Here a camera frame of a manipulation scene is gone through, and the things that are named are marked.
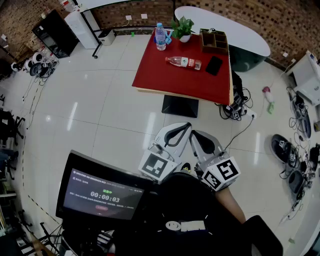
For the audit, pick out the black helmet with markers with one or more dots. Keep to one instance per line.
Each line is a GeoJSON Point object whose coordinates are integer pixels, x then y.
{"type": "Point", "coordinates": [282, 148]}

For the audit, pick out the black cabinet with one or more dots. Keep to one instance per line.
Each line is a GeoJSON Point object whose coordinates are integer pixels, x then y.
{"type": "Point", "coordinates": [53, 37]}

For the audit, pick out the white power strip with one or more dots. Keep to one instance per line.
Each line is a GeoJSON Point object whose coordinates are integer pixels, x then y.
{"type": "Point", "coordinates": [250, 113]}

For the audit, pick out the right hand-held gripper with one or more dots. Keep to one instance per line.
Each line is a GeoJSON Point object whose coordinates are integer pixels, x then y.
{"type": "Point", "coordinates": [221, 172]}

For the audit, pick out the potted green plant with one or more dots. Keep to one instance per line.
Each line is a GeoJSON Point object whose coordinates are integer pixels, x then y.
{"type": "Point", "coordinates": [183, 28]}

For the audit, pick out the black monitor screen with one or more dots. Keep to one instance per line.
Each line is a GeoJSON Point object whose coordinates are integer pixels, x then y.
{"type": "Point", "coordinates": [100, 192]}

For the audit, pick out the pink and green toy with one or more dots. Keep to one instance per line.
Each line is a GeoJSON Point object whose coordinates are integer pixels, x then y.
{"type": "Point", "coordinates": [269, 96]}

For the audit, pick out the red label plastic bottle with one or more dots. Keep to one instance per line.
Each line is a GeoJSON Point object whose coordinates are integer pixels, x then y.
{"type": "Point", "coordinates": [182, 62]}

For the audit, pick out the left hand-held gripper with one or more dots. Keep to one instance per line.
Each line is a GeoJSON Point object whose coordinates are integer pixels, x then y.
{"type": "Point", "coordinates": [156, 166]}

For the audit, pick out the person's black yellow shoe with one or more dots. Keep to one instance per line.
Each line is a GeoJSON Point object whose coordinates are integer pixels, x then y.
{"type": "Point", "coordinates": [186, 167]}

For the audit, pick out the white box cabinet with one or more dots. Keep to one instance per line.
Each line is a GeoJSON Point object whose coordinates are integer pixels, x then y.
{"type": "Point", "coordinates": [306, 77]}

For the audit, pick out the brown wooden organizer box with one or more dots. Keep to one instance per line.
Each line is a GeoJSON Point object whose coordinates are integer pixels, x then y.
{"type": "Point", "coordinates": [214, 41]}

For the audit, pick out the person's black shirt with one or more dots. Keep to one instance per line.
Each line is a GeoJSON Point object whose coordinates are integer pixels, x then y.
{"type": "Point", "coordinates": [180, 225]}

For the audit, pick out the white bin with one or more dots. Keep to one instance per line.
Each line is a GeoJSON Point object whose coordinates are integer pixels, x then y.
{"type": "Point", "coordinates": [107, 37]}

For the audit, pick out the black bag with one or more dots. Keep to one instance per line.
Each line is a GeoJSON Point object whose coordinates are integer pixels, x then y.
{"type": "Point", "coordinates": [237, 85]}

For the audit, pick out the grey round device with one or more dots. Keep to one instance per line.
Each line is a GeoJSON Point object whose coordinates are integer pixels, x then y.
{"type": "Point", "coordinates": [295, 181]}

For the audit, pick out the white wall socket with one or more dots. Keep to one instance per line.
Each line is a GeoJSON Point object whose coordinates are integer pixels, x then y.
{"type": "Point", "coordinates": [144, 16]}
{"type": "Point", "coordinates": [128, 18]}

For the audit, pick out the black table base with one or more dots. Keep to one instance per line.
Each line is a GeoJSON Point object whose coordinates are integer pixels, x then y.
{"type": "Point", "coordinates": [180, 106]}

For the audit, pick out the white water dispenser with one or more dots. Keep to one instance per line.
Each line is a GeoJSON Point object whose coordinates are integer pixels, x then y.
{"type": "Point", "coordinates": [81, 28]}

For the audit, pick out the person's right forearm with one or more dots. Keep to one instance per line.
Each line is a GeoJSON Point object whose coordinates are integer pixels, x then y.
{"type": "Point", "coordinates": [231, 205]}

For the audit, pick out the white oval table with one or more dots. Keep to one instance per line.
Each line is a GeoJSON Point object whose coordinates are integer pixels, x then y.
{"type": "Point", "coordinates": [225, 27]}

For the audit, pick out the red topped table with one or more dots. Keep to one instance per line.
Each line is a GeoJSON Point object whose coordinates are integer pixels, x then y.
{"type": "Point", "coordinates": [175, 80]}

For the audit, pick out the blue plastic clip toy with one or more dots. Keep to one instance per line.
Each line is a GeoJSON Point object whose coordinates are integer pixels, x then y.
{"type": "Point", "coordinates": [169, 38]}

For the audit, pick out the blue cap water bottle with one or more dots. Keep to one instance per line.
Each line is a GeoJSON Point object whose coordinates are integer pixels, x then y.
{"type": "Point", "coordinates": [160, 37]}

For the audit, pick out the black phone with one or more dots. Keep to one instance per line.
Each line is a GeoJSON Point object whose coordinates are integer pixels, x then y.
{"type": "Point", "coordinates": [214, 65]}

